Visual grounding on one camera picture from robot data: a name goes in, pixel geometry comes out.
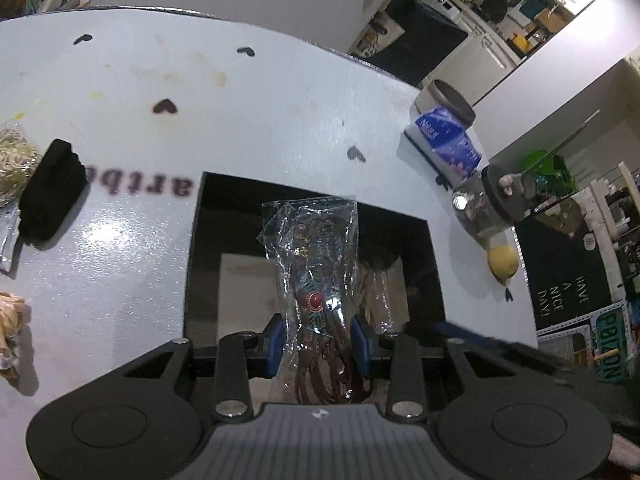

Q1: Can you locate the clear bag of yellow bands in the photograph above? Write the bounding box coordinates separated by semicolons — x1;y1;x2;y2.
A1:
0;121;41;208

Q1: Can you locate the clear bottle with black cap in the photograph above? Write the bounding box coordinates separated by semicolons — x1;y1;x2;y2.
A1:
451;166;523;239

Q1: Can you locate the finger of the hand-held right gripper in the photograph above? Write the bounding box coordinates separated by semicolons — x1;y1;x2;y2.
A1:
439;321;508;348

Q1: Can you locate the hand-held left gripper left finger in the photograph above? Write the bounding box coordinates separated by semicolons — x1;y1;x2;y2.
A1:
120;315;286;423

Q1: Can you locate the white slatted rack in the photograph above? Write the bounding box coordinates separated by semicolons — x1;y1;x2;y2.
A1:
575;161;640;301

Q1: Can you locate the blue white tissue pack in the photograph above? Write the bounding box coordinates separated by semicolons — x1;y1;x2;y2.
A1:
404;106;485;187

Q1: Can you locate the green licence plate sign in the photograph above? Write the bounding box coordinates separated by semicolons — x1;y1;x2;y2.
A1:
592;305;632;385

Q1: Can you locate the clear bag of brown cords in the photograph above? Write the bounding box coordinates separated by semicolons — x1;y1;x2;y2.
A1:
256;199;362;406

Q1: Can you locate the green glass ornament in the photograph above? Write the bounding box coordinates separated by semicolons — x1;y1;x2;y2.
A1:
520;150;576;198

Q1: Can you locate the round white tin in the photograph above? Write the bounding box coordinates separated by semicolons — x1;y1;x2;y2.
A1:
414;79;476;127

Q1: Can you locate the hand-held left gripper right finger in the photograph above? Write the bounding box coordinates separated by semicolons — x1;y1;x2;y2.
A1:
350;316;521;422

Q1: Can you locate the black printed doormat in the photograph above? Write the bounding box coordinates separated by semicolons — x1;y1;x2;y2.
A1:
515;212;613;332

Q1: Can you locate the black box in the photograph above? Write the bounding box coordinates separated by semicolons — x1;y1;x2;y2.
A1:
183;171;447;353

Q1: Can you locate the beige braided cord bundle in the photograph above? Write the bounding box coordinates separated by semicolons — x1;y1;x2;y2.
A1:
0;291;27;378

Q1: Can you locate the yellow lemon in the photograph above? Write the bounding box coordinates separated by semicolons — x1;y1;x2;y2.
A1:
487;245;517;283

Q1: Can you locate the cartoon printed tote bag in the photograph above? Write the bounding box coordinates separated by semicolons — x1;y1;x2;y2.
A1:
357;11;406;59

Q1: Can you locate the white kitchen cabinet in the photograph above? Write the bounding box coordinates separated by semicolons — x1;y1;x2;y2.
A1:
422;0;528;107

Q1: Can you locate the black sock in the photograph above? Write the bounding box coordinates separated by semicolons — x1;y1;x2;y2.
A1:
18;138;87;247

